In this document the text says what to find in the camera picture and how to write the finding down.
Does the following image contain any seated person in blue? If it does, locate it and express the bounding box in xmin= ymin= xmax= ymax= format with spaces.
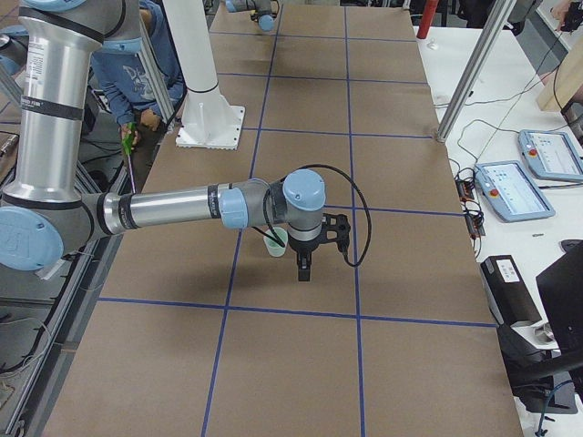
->
xmin=88 ymin=0 xmax=187 ymax=133

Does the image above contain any far teach pendant tablet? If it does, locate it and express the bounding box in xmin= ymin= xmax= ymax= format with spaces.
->
xmin=518 ymin=130 xmax=582 ymax=183

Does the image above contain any black box on table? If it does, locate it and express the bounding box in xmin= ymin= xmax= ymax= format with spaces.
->
xmin=480 ymin=255 xmax=542 ymax=327

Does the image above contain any aluminium frame post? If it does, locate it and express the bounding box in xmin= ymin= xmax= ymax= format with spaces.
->
xmin=435 ymin=0 xmax=517 ymax=143

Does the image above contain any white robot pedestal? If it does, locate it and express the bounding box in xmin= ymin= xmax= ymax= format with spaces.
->
xmin=163 ymin=0 xmax=245 ymax=149

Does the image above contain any teach pendant tablet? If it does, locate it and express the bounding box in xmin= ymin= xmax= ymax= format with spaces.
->
xmin=475 ymin=160 xmax=556 ymax=223
xmin=518 ymin=130 xmax=582 ymax=183

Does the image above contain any black monitor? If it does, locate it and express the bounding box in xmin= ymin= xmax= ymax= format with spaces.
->
xmin=497 ymin=244 xmax=582 ymax=414

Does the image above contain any brown paper table cover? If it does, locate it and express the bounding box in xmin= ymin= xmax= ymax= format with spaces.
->
xmin=43 ymin=5 xmax=525 ymax=437

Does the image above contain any near teach pendant tablet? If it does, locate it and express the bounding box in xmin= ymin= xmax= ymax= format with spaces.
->
xmin=475 ymin=160 xmax=556 ymax=223

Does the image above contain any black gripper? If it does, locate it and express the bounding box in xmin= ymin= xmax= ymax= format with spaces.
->
xmin=289 ymin=239 xmax=320 ymax=281

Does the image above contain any clear plastic piece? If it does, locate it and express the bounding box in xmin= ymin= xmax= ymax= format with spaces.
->
xmin=426 ymin=38 xmax=439 ymax=50

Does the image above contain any green handled tool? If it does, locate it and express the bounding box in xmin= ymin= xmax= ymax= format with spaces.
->
xmin=121 ymin=122 xmax=137 ymax=194

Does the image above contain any green plastic cup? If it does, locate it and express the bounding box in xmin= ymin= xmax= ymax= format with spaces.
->
xmin=263 ymin=227 xmax=288 ymax=258

